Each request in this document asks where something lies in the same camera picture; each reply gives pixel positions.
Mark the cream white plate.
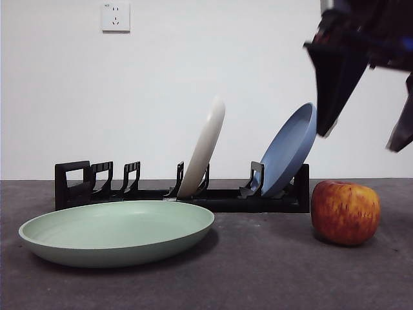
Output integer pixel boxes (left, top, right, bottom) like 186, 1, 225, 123
176, 96, 226, 197

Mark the green plate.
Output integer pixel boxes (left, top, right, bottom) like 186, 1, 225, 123
18, 200, 216, 269

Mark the black plate rack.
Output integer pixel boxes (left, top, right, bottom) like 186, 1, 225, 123
54, 160, 310, 214

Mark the blue plate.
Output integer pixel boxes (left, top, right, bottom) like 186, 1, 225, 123
259, 102, 319, 198

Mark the white wall socket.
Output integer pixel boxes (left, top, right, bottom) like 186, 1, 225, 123
102, 3, 132, 33

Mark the red yellow apple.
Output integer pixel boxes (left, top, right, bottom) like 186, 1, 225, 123
310, 180, 381, 247

